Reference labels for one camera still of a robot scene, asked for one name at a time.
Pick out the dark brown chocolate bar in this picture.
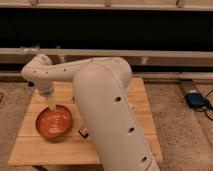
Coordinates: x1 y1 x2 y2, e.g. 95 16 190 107
79 126 89 138

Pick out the blue power box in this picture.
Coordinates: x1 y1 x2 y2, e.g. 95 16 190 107
184 92 211 109

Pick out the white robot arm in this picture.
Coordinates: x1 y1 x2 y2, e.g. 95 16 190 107
21 54 160 171

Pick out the orange ceramic bowl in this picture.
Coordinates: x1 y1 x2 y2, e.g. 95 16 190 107
35 105 73 139

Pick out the black cable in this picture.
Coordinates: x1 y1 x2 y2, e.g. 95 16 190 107
199 88 213 121

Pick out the wooden table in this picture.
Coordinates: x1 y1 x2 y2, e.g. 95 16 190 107
8 77 163 166

